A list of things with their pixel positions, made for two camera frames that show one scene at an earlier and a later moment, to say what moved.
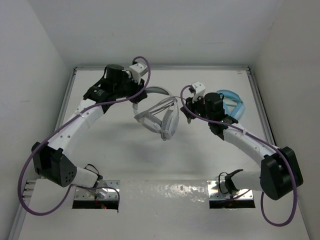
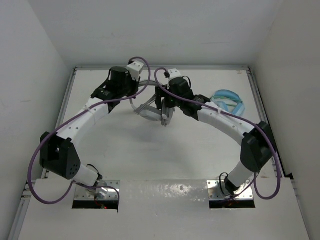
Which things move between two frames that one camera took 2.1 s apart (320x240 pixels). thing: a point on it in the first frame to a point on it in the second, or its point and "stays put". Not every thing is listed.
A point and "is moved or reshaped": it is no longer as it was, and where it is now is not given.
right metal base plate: x=214 y=193 stays put
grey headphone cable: x=171 y=102 to x=143 y=106
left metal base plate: x=104 y=190 stays put
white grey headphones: x=163 y=118 is moved or reshaped
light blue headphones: x=234 y=105 stays put
